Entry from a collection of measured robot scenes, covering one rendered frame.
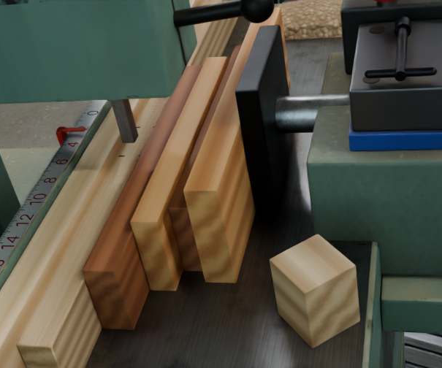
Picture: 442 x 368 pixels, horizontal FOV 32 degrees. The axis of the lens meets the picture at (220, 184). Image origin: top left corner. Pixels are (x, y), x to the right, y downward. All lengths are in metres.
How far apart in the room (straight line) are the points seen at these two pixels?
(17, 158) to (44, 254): 0.41
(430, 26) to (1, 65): 0.26
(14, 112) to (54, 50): 2.28
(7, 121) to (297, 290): 2.35
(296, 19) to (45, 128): 1.91
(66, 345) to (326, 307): 0.14
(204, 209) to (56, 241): 0.09
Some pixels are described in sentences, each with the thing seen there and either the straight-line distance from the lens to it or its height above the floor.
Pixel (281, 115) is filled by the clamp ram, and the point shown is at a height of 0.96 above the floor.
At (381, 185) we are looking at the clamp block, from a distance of 0.45.
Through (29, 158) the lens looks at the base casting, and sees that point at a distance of 0.84.
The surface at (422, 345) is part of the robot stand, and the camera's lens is 1.33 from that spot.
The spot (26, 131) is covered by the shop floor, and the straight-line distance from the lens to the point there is 2.61.
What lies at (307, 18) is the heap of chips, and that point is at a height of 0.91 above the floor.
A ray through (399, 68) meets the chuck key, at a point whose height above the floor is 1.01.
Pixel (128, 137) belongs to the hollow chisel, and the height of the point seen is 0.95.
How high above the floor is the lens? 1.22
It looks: 35 degrees down
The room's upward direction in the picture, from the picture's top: 12 degrees counter-clockwise
